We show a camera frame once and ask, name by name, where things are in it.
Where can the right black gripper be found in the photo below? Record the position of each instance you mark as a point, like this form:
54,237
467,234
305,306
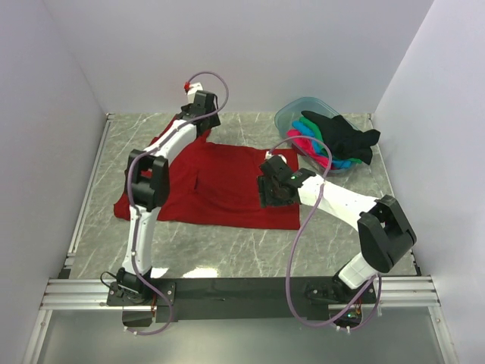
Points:
266,199

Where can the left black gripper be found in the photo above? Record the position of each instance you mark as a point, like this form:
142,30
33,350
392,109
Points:
214,120

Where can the red t shirt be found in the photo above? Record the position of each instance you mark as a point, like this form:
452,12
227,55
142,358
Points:
216,184

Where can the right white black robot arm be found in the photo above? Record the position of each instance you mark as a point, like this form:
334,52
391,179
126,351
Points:
385,234

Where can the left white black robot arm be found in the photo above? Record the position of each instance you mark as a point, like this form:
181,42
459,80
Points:
148,185

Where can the pink t shirt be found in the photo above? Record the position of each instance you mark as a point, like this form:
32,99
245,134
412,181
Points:
303,142

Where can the blue t shirt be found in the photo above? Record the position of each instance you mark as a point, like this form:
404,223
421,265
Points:
335,167

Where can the green t shirt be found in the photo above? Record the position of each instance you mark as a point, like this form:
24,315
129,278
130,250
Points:
309,129

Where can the clear plastic bin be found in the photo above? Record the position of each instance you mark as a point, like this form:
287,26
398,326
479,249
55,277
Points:
292,112

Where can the black t shirt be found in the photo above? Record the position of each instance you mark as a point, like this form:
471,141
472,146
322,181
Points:
340,137

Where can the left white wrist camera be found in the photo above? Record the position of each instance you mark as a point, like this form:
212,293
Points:
192,88

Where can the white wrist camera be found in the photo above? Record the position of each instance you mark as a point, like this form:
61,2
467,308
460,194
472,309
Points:
269,155
192,88

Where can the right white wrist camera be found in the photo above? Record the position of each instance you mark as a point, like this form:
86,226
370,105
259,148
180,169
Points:
269,155

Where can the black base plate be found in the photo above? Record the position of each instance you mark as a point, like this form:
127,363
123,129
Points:
234,298

